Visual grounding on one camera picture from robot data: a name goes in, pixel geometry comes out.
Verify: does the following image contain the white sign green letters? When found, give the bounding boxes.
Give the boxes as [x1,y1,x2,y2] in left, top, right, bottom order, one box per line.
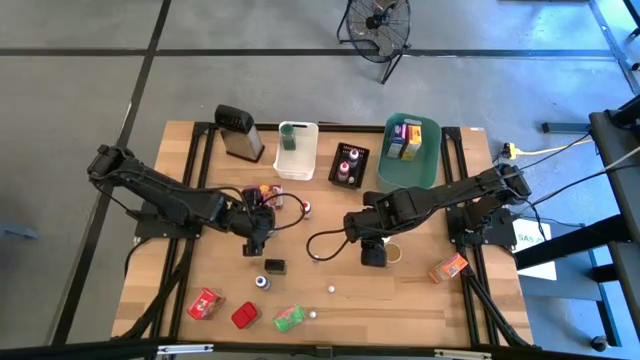
[512,218,558,282]

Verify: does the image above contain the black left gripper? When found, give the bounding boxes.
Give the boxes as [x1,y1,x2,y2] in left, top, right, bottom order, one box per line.
[238,188,265,258]

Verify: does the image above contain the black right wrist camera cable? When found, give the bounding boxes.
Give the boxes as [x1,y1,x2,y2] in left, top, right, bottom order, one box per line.
[305,227,354,263]

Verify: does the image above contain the white plastic bin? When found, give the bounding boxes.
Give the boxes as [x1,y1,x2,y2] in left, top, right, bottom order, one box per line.
[272,120,320,182]

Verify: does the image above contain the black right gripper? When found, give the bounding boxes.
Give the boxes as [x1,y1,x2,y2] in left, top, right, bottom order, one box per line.
[359,190,389,268]

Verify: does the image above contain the yellow Corn Pops box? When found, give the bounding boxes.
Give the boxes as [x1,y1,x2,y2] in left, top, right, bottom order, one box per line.
[401,123,424,162]

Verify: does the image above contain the tan-lidded seasoning jar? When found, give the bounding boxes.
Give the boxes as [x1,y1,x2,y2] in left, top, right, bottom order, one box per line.
[383,242,404,265]

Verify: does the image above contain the green Apple Jacks box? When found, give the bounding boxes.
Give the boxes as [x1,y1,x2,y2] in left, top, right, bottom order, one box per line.
[272,304,307,334]

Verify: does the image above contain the blue Frosted Flakes box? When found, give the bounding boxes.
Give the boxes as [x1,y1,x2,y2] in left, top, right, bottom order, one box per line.
[386,122,407,160]

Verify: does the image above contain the black front crossbar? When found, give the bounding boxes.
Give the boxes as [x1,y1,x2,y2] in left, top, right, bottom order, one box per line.
[0,337,640,360]

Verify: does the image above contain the small red cereal box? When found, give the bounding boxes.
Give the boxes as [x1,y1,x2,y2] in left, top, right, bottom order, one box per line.
[186,287,227,321]

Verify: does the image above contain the black left wrist camera cable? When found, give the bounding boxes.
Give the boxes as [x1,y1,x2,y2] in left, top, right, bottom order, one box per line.
[219,185,307,234]

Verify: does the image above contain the black aluminium rig frame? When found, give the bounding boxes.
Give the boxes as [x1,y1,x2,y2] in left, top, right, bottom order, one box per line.
[110,119,535,349]

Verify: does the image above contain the grey floor bracket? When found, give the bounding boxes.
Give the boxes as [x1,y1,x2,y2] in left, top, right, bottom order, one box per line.
[0,225,40,241]

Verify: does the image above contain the metal box grater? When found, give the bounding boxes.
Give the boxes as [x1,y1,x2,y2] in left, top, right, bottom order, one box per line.
[213,103,266,164]

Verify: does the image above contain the red flip-top container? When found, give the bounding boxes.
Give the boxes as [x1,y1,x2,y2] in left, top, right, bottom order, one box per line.
[230,301,262,330]

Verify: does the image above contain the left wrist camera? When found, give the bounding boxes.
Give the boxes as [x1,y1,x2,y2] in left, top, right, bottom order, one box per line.
[255,209,277,237]

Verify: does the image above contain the black floor fan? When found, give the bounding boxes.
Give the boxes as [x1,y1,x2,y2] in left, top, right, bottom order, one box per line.
[335,0,413,85]

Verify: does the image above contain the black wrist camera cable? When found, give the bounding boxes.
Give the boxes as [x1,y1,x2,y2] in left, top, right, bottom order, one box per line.
[305,227,354,263]
[219,185,307,234]

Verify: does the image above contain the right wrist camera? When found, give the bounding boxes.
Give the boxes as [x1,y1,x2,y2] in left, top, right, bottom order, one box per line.
[343,214,364,241]

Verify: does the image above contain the small orange box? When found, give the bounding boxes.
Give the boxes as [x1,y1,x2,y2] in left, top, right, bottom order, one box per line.
[428,252,470,285]

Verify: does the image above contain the black slotted plastic basket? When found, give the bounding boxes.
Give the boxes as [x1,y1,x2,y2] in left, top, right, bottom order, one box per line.
[327,141,372,191]

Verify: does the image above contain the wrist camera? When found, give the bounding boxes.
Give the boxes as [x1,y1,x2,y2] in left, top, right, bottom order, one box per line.
[343,214,364,241]
[255,209,277,237]

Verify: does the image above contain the yellow extension cord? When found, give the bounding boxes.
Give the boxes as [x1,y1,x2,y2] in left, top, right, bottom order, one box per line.
[501,138,594,161]

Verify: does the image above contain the pink cereal box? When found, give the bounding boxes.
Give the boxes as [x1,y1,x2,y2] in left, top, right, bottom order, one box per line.
[242,183,285,210]

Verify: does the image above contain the green-lidded spice jar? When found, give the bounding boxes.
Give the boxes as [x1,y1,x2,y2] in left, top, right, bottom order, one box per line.
[278,123,298,152]

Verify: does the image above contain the teal plastic bin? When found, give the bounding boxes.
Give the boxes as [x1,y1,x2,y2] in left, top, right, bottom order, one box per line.
[375,112,443,196]

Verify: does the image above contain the black work desk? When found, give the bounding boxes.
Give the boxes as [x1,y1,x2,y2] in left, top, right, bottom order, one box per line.
[513,94,640,349]

